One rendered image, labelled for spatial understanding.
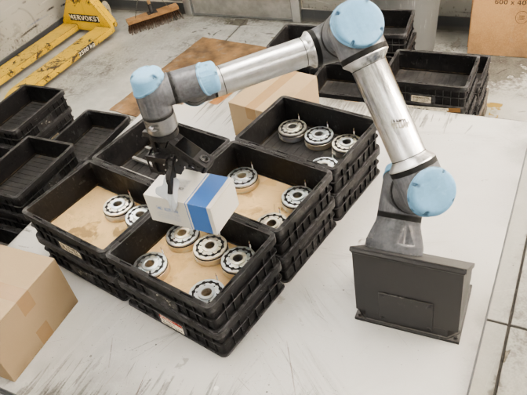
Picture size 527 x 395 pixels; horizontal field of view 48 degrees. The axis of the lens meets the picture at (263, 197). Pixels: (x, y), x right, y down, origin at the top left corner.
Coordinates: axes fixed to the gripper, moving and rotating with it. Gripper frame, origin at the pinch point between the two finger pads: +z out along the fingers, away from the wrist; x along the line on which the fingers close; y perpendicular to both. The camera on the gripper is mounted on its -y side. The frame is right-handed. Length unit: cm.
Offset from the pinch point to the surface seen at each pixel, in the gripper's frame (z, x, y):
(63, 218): 28, -4, 61
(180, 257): 28.3, -0.7, 11.8
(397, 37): 52, -188, 1
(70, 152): 53, -61, 117
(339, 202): 34, -42, -22
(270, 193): 28.4, -34.5, -2.0
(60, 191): 21, -9, 62
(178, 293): 18.4, 17.8, -1.8
